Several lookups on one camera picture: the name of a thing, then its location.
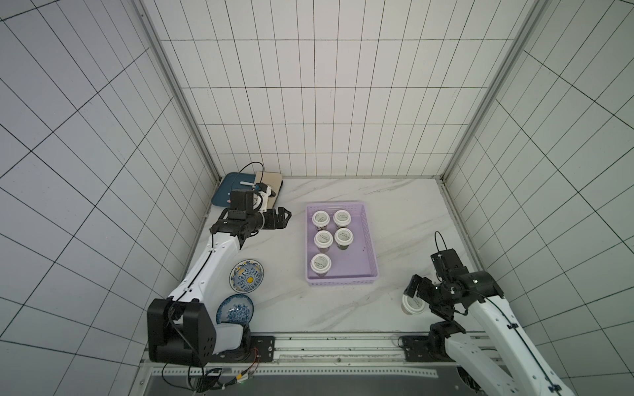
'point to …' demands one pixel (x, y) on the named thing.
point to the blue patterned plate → (235, 308)
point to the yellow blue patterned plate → (247, 275)
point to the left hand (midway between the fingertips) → (277, 218)
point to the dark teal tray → (231, 181)
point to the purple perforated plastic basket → (356, 266)
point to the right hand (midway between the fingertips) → (408, 297)
